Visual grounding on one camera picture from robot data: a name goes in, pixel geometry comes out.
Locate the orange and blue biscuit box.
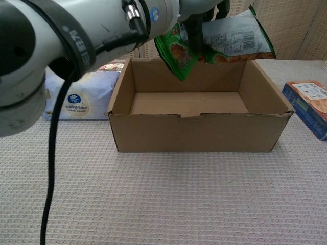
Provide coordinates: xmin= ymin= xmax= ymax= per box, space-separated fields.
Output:
xmin=282 ymin=80 xmax=327 ymax=142

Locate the blue white tissue pack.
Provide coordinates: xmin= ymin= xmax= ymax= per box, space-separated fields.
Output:
xmin=40 ymin=71 xmax=121 ymax=121

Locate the green snack bag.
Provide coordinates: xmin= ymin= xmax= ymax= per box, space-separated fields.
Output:
xmin=154 ymin=4 xmax=277 ymax=82

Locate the beige woven tablecloth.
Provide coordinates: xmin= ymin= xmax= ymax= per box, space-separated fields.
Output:
xmin=0 ymin=58 xmax=327 ymax=245

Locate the black-fingered silver left robot hand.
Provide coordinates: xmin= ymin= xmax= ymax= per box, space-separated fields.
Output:
xmin=177 ymin=0 xmax=230 ymax=54

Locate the red white small packet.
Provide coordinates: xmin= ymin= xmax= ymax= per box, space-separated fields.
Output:
xmin=98 ymin=59 xmax=126 ymax=73

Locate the open cardboard box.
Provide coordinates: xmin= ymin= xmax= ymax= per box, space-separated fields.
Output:
xmin=107 ymin=57 xmax=294 ymax=153

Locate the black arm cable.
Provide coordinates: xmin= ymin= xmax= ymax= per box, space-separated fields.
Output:
xmin=40 ymin=0 xmax=150 ymax=245

